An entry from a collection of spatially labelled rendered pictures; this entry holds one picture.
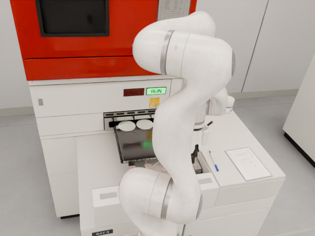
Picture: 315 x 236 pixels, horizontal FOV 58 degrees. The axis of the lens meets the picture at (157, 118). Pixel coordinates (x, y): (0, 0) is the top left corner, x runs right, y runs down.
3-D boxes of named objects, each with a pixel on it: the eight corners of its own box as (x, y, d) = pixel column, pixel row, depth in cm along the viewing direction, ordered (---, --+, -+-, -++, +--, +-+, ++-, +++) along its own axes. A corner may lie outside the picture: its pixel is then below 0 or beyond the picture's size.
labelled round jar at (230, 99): (217, 108, 177) (221, 95, 171) (228, 107, 178) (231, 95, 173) (222, 115, 171) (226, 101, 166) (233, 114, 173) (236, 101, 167)
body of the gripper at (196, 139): (180, 118, 113) (178, 143, 118) (189, 129, 104) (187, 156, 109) (197, 117, 115) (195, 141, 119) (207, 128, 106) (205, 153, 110)
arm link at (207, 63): (149, 194, 87) (201, 210, 84) (135, 221, 76) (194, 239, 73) (172, 26, 67) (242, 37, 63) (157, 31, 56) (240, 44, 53)
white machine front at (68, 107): (40, 136, 163) (27, 75, 140) (174, 124, 184) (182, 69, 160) (40, 140, 161) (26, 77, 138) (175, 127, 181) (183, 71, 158)
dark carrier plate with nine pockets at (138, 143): (114, 121, 169) (114, 120, 169) (169, 116, 178) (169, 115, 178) (123, 161, 143) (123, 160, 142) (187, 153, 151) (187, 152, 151)
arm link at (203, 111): (207, 114, 111) (183, 113, 113) (210, 83, 106) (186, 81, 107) (206, 124, 104) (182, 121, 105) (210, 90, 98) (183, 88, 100)
